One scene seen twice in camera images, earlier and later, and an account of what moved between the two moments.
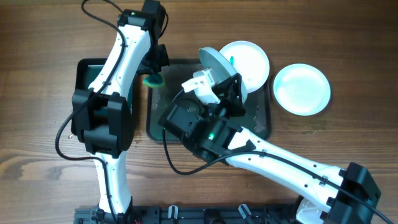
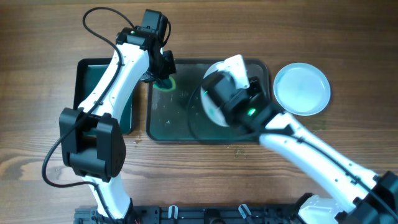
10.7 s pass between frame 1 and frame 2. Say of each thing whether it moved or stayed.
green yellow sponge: moved
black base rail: stayed
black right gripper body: moved
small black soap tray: stayed
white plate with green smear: stayed
